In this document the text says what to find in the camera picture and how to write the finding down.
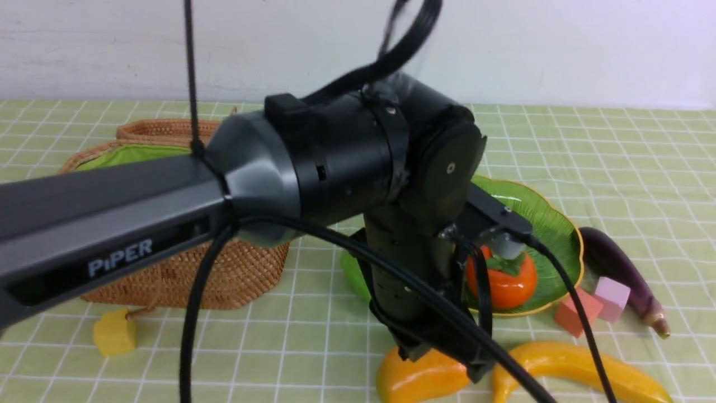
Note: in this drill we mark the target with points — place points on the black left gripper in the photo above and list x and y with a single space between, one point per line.
431 291

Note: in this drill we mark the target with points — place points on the orange yellow toy mango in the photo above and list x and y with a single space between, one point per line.
433 376

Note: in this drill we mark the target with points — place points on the orange toy persimmon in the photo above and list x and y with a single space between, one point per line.
512 281

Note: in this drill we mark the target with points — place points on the purple toy eggplant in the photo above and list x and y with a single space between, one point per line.
606 259

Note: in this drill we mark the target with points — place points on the green toy cucumber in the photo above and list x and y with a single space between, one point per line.
352 273

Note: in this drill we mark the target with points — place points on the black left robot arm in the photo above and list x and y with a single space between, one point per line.
383 173

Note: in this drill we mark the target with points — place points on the coral orange cube block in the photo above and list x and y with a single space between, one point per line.
568 318

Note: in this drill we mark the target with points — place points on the green leaf-shaped glass plate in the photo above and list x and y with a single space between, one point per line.
556 232

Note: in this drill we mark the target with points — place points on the woven rattan basket green lining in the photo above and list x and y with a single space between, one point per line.
242 272

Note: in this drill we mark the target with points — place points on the pink cube block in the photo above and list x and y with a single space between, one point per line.
613 297

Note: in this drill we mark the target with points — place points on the yellow toy banana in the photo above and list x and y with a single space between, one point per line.
575 363

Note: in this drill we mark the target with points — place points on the green checkered tablecloth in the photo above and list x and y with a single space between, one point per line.
645 177

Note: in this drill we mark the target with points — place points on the yellow block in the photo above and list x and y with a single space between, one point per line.
115 333

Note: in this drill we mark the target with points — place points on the woven rattan basket lid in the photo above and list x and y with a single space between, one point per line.
169 131

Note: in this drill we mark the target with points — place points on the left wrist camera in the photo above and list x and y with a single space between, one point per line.
498 221

